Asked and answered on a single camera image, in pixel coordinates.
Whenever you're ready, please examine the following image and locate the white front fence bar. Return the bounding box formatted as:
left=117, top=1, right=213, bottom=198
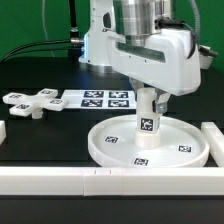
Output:
left=0, top=167, right=224, bottom=196

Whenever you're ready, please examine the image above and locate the white marker plate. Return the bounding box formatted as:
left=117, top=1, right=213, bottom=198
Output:
left=62, top=90, right=136, bottom=109

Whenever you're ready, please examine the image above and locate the white right fence bar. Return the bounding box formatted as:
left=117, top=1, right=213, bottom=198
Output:
left=201, top=122, right=224, bottom=168

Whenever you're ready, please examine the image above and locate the black cable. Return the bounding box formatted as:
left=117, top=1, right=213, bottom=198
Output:
left=0, top=39, right=84, bottom=64

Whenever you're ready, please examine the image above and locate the black vertical cable connector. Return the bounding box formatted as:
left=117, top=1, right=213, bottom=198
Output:
left=68, top=0, right=79, bottom=39

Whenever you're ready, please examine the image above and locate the white fence bar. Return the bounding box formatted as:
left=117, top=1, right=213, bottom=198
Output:
left=0, top=167, right=224, bottom=196
left=201, top=122, right=224, bottom=168
left=0, top=121, right=6, bottom=145

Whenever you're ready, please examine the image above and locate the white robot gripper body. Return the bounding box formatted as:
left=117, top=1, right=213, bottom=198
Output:
left=107, top=29, right=201, bottom=96

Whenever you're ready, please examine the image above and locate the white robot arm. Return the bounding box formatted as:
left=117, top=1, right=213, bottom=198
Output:
left=79, top=0, right=201, bottom=114

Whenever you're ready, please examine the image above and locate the white round table top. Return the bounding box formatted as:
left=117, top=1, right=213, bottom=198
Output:
left=88, top=115, right=210, bottom=168

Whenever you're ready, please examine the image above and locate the white cross-shaped table base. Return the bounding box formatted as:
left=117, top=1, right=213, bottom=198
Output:
left=2, top=88, right=69, bottom=119

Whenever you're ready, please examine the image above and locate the white thin cable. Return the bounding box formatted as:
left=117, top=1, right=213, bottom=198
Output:
left=41, top=0, right=56, bottom=58

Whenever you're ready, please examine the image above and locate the white left fence bar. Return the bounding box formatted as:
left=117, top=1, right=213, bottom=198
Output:
left=0, top=121, right=6, bottom=145

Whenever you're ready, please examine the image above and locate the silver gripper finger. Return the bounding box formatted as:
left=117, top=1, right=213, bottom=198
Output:
left=153, top=89, right=171, bottom=114
left=129, top=78, right=144, bottom=94

